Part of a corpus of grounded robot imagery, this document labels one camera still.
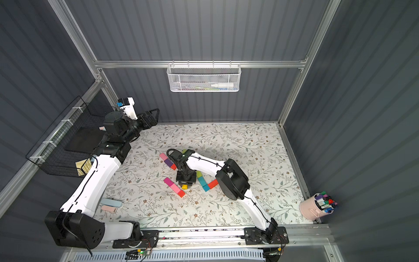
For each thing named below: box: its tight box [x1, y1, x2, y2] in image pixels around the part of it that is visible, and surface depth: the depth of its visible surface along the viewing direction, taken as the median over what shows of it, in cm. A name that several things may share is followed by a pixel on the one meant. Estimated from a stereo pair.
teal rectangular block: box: [197, 175, 208, 187], surface depth 93 cm
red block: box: [207, 179, 219, 190], surface depth 93 cm
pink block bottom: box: [170, 182, 182, 194], surface depth 91 cm
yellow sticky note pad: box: [75, 157, 93, 177], surface depth 63 cm
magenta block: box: [163, 177, 175, 187], surface depth 93 cm
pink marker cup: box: [298, 192, 335, 221], surface depth 74 cm
